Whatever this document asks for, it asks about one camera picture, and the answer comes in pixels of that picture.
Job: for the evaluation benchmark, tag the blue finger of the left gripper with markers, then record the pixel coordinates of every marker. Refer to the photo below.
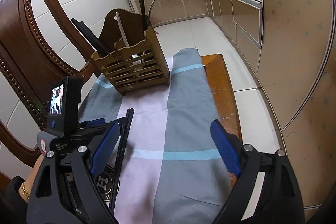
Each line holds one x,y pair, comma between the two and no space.
117,126
92,123

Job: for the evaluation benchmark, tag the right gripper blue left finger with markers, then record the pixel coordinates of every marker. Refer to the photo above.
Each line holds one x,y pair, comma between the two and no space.
104,149

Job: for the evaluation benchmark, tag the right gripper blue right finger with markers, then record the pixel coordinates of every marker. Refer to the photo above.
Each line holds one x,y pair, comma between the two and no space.
228,146

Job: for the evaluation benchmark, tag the white plastic spoon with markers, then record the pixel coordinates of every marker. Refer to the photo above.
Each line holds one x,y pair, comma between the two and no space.
123,35

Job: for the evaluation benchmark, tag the beige kitchen cabinets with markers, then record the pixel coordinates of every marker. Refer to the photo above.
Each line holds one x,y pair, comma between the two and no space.
280,55

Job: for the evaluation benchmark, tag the person left hand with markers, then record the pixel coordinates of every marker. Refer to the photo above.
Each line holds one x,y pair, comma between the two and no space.
30,179

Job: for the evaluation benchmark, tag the grey pink striped cloth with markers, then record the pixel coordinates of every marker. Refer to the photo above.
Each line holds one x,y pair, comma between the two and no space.
172,172

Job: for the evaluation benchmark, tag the wooden slatted utensil holder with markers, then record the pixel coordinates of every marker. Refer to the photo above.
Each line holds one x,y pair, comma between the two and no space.
117,66

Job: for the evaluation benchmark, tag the carved brown wooden chair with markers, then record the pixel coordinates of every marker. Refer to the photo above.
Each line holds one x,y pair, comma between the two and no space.
28,62

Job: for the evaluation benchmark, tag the black camera with screen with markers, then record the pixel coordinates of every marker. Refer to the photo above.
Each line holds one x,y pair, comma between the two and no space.
62,118

